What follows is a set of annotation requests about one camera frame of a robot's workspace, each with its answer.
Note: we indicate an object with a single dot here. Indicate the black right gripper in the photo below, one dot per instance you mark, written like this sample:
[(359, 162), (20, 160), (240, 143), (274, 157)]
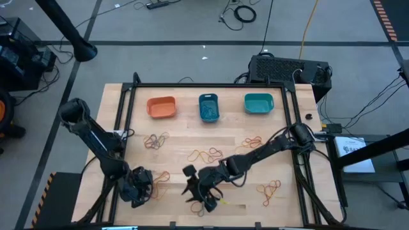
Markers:
[(209, 182)]

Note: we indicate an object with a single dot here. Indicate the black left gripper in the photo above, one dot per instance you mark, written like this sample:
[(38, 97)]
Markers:
[(137, 187)]

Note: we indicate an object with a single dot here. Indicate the teal rubber band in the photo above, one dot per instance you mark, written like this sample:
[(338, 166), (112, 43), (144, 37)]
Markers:
[(211, 115), (212, 107)]

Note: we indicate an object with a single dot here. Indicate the blue rubber band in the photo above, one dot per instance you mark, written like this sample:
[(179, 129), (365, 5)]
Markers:
[(207, 111)]

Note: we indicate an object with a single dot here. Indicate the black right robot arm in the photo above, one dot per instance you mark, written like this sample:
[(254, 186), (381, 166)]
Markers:
[(262, 153)]

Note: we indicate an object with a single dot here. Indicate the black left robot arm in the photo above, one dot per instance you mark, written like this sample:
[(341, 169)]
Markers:
[(96, 137)]

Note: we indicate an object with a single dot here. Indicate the black mat hazard stripes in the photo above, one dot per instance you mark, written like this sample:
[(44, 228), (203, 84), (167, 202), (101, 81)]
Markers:
[(399, 16), (64, 201)]

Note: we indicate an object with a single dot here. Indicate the orange plastic basket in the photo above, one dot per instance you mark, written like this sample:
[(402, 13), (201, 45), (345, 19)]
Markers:
[(161, 108)]

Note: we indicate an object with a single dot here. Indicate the dark blue plastic basket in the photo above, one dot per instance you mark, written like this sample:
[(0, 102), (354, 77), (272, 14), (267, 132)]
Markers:
[(208, 97)]

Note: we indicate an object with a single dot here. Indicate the teal green plastic basket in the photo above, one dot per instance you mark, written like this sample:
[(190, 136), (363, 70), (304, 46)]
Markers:
[(259, 103)]

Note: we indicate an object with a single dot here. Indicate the small black round knob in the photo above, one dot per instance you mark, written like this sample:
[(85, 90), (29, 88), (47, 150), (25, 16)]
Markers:
[(309, 116)]

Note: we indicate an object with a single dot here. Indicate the black orange machine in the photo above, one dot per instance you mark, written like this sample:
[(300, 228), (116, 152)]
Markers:
[(8, 121)]

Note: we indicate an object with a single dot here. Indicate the black computer case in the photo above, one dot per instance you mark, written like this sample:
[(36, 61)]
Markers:
[(274, 68)]

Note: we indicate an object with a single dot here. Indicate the small black hub box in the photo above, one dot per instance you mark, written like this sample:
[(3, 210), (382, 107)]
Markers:
[(334, 128)]

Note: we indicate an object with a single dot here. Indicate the white printed booklet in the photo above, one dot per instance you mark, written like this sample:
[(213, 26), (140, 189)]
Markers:
[(358, 159)]

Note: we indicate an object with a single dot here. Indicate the black equipment cart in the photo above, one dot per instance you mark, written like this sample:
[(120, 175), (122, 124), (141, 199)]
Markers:
[(19, 64)]

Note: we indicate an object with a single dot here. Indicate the black stand pole with base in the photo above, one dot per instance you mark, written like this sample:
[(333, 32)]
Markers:
[(64, 27)]

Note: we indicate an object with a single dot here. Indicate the black power strip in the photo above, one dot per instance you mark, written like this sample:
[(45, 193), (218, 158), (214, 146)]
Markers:
[(158, 4)]

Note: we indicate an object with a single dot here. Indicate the black stand beam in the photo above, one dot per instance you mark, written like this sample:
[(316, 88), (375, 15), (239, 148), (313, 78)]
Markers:
[(377, 147)]

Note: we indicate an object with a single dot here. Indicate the grey side cart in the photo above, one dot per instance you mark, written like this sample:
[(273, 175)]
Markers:
[(383, 175)]

